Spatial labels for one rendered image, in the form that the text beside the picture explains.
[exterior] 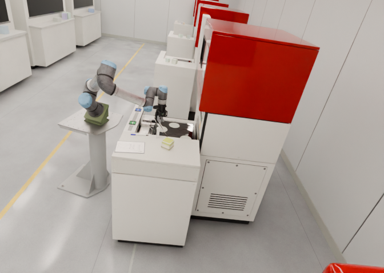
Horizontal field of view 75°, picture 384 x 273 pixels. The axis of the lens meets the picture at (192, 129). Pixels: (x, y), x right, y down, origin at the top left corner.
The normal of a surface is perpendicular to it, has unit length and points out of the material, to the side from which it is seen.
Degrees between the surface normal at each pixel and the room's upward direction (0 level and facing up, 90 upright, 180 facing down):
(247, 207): 90
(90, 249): 0
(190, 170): 90
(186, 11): 90
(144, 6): 90
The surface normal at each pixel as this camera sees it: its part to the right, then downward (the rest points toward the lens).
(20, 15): 0.00, 0.49
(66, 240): 0.15, -0.86
